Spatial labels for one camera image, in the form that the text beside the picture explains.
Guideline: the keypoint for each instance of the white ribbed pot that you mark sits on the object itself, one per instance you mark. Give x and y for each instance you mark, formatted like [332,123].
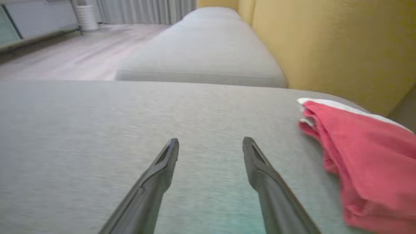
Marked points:
[86,18]

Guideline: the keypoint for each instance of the red mesh shorts white stripes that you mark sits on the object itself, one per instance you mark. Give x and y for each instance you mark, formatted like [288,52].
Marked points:
[373,162]

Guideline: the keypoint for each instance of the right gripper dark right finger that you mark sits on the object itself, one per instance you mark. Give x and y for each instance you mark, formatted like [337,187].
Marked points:
[273,191]

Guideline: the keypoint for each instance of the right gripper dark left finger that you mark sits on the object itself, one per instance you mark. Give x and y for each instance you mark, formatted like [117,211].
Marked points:
[152,188]

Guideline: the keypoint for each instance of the yellow sofa back cushion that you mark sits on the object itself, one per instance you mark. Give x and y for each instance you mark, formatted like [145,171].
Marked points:
[224,4]
[341,48]

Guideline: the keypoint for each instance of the grey pleated curtain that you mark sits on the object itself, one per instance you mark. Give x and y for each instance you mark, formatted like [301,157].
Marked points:
[146,11]

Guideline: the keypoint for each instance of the low pale grey cabinet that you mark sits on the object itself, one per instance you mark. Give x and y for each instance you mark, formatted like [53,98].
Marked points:
[39,19]

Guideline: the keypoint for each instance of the large grey sofa seat cushion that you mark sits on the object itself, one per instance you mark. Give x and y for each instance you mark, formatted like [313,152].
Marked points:
[97,130]

